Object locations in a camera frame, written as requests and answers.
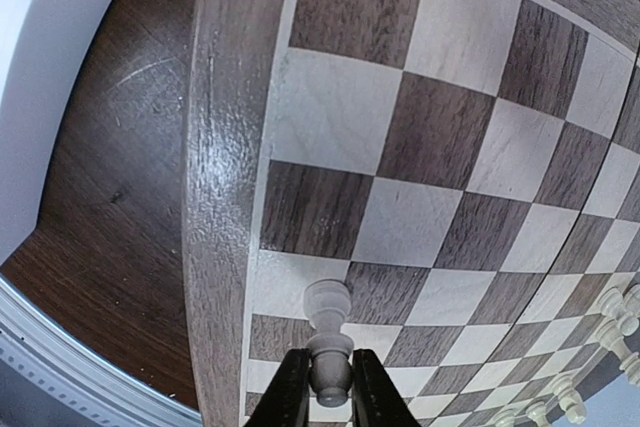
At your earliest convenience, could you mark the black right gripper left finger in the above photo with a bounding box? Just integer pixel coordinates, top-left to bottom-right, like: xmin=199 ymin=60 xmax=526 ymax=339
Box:
xmin=244 ymin=348 xmax=311 ymax=427

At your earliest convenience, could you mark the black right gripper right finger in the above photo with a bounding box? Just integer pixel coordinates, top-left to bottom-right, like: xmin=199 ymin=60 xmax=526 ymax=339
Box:
xmin=352 ymin=349 xmax=420 ymax=427

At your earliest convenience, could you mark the light chess piece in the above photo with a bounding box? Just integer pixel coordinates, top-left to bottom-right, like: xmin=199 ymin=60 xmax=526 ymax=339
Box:
xmin=525 ymin=401 xmax=551 ymax=427
xmin=303 ymin=279 xmax=354 ymax=408
xmin=596 ymin=284 xmax=639 ymax=387
xmin=492 ymin=408 xmax=517 ymax=427
xmin=550 ymin=374 xmax=587 ymax=425

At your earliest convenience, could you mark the wooden chess board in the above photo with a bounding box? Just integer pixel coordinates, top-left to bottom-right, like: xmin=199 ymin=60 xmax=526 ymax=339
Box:
xmin=182 ymin=0 xmax=639 ymax=426

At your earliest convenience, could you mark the white plastic tray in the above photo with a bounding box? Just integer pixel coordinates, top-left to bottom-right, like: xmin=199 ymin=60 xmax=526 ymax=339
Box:
xmin=1 ymin=0 xmax=112 ymax=259

